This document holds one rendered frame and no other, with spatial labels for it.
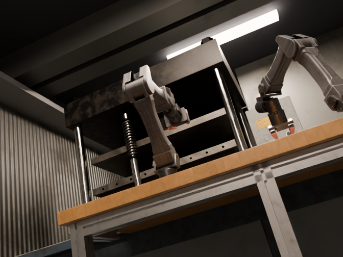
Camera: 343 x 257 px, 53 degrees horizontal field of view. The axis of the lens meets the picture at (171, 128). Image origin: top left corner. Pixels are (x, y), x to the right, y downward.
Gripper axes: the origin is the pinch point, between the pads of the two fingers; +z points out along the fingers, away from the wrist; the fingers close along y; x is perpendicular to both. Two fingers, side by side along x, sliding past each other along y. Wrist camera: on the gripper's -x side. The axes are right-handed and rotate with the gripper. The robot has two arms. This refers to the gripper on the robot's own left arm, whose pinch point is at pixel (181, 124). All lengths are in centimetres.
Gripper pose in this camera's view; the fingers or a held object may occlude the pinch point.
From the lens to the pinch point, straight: 162.7
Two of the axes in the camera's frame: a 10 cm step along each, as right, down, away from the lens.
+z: 3.5, 3.4, 8.7
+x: 2.2, 8.7, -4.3
